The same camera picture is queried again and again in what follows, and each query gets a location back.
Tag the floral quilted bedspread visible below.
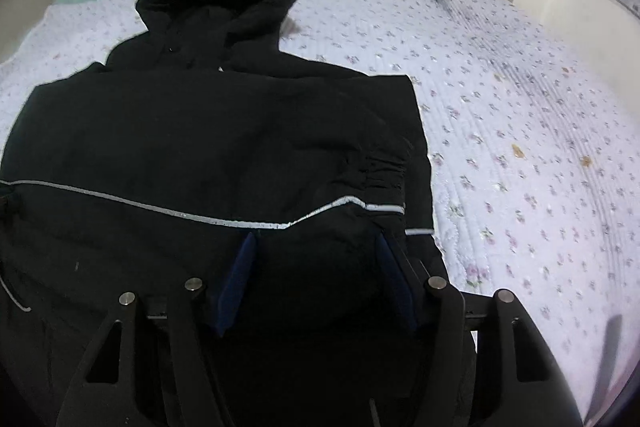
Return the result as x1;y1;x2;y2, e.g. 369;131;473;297
0;0;640;413

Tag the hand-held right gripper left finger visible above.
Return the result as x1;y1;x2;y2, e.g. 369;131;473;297
55;231;261;427

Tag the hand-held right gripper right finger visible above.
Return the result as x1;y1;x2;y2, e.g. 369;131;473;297
367;233;583;427

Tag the black hooded jacket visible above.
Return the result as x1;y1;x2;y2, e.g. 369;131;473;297
0;0;476;427

